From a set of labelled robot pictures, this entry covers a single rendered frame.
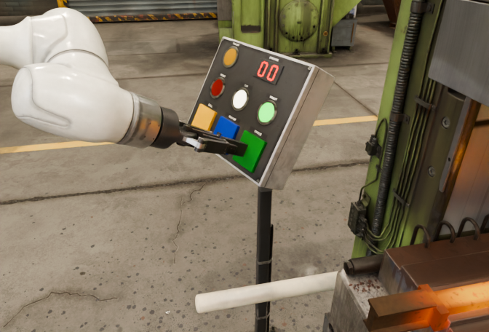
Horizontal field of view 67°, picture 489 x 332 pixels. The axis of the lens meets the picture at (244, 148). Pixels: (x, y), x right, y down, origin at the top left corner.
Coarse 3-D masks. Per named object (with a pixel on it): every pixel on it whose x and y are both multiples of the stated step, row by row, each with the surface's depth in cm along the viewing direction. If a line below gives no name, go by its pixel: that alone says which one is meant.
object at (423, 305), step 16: (464, 288) 50; (480, 288) 50; (384, 304) 47; (400, 304) 47; (416, 304) 47; (432, 304) 47; (448, 304) 48; (464, 304) 48; (480, 304) 48; (368, 320) 48; (384, 320) 47; (400, 320) 48; (416, 320) 49; (432, 320) 48
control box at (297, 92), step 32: (224, 64) 96; (256, 64) 87; (288, 64) 80; (224, 96) 94; (256, 96) 85; (288, 96) 79; (320, 96) 80; (256, 128) 83; (288, 128) 78; (224, 160) 89; (288, 160) 82
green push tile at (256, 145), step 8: (248, 136) 84; (256, 136) 83; (248, 144) 83; (256, 144) 81; (264, 144) 80; (248, 152) 83; (256, 152) 81; (240, 160) 84; (248, 160) 82; (256, 160) 81; (248, 168) 82
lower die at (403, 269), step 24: (456, 240) 62; (480, 240) 62; (384, 264) 61; (408, 264) 56; (432, 264) 56; (456, 264) 56; (480, 264) 56; (408, 288) 55; (432, 288) 51; (480, 312) 48
